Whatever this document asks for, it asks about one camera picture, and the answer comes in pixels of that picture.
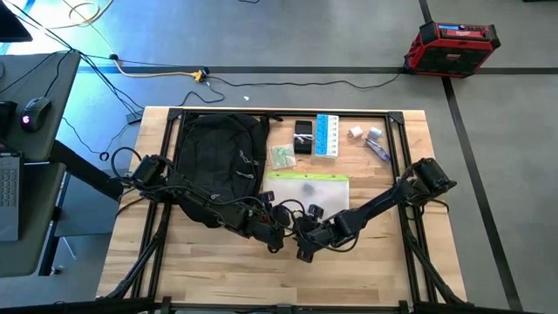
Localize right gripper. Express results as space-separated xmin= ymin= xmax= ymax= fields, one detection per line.
xmin=295 ymin=203 xmax=340 ymax=263

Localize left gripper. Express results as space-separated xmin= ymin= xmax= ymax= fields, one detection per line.
xmin=255 ymin=190 xmax=296 ymax=254

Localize clear mesh pouch green edge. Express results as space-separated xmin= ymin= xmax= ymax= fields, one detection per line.
xmin=262 ymin=170 xmax=351 ymax=223

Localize small clear bag green contents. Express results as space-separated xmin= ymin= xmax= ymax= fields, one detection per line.
xmin=268 ymin=143 xmax=298 ymax=171

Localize black phone with white cable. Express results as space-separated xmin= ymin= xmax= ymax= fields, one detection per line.
xmin=293 ymin=119 xmax=315 ymax=155

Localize black backpack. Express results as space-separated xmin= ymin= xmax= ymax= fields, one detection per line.
xmin=175 ymin=112 xmax=272 ymax=229

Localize blue white pill organizer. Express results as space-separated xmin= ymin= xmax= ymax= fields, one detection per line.
xmin=314 ymin=113 xmax=341 ymax=160

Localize purple pen pack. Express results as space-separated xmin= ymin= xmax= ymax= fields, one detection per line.
xmin=364 ymin=138 xmax=391 ymax=163

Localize red black jobsite radio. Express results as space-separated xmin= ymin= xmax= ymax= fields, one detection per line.
xmin=403 ymin=20 xmax=502 ymax=79

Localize dark grey desk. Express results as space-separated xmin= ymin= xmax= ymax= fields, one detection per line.
xmin=0 ymin=51 xmax=127 ymax=280

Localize black computer mouse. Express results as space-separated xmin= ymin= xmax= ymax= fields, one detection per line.
xmin=20 ymin=96 xmax=53 ymax=133

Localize black monitor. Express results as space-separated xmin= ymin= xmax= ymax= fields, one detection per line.
xmin=0 ymin=0 xmax=34 ymax=44

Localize black metal table frame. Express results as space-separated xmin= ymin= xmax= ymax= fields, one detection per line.
xmin=98 ymin=106 xmax=470 ymax=314

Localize long black power cable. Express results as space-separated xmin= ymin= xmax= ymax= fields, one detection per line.
xmin=204 ymin=72 xmax=402 ymax=92

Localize short black floor cable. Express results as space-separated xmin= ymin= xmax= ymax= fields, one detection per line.
xmin=177 ymin=78 xmax=227 ymax=108

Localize yellow extension cord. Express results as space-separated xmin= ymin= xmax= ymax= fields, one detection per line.
xmin=45 ymin=0 xmax=208 ymax=84

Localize black floor cable bundle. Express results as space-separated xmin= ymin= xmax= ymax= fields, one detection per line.
xmin=2 ymin=0 xmax=146 ymax=115

